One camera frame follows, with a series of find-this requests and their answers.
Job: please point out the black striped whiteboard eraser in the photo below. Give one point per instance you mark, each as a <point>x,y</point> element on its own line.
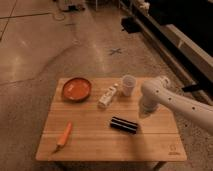
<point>123,125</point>

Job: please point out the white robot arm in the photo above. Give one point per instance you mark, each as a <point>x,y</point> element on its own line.
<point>156,91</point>

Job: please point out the white plastic bottle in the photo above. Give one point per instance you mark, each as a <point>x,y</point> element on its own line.
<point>107,97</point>

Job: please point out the clear plastic cup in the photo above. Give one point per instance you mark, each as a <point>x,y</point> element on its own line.
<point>128,84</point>

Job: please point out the orange bowl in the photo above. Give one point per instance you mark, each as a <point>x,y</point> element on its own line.
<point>76,89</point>

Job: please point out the wooden folding table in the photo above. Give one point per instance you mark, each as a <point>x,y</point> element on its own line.
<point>93,139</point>

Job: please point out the orange carrot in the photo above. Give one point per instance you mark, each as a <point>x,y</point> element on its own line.
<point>63,138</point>

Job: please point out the black box on floor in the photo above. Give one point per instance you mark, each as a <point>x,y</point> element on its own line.
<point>130,25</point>

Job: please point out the long shelf bench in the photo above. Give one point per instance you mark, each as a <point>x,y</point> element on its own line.
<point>190,63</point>

